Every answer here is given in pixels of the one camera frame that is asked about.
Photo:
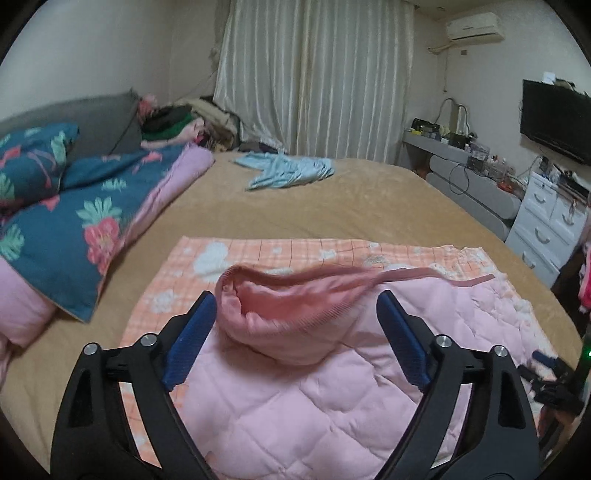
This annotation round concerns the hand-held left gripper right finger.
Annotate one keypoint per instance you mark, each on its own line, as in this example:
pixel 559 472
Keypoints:
pixel 406 341

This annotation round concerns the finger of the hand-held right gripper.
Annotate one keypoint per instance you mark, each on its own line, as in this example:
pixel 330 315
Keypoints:
pixel 547 359
pixel 535 381

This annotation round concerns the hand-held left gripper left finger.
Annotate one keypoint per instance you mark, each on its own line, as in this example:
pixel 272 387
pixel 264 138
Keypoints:
pixel 191 341

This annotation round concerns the pink quilted jacket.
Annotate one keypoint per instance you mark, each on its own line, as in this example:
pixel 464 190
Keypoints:
pixel 300 392

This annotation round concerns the bright pink clothes heap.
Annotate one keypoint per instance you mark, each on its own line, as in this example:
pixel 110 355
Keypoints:
pixel 586 281

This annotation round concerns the pile of mixed clothes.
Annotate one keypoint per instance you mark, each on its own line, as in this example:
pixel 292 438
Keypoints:
pixel 175 122

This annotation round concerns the orange checked blanket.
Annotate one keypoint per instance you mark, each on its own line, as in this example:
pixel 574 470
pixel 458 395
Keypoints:
pixel 277 251

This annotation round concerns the white drawer cabinet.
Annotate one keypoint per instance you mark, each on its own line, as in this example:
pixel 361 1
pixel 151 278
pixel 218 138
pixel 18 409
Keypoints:
pixel 540 217

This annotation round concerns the bed with tan sheet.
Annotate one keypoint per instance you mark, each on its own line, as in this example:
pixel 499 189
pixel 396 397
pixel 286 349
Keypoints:
pixel 346 203

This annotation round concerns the floral teal duvet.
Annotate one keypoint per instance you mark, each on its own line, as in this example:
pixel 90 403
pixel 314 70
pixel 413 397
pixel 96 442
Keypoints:
pixel 92 217

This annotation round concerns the grey vanity desk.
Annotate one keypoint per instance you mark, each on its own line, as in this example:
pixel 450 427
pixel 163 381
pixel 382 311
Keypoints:
pixel 480 191

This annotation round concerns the light blue garment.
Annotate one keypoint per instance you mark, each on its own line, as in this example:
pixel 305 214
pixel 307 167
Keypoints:
pixel 286 170

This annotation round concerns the clutter of small desk items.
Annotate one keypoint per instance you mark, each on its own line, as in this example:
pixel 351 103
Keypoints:
pixel 480 154

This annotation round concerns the black flat television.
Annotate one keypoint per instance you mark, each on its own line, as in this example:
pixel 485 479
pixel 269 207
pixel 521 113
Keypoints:
pixel 554 120

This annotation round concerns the thin arched desk mirror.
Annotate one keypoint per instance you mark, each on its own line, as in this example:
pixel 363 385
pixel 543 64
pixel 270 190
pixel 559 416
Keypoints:
pixel 458 105

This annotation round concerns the floral teal pillow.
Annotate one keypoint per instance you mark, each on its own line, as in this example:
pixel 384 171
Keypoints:
pixel 32 157

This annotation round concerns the grey headboard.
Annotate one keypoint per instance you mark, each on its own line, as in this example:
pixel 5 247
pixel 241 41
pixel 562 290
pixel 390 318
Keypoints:
pixel 92 115

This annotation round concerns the white pleated curtain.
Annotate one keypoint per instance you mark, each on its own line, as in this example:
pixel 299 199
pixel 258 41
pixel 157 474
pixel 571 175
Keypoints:
pixel 314 78

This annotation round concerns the white air conditioner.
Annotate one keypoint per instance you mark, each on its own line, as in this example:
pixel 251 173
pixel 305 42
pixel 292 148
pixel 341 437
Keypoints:
pixel 473 26

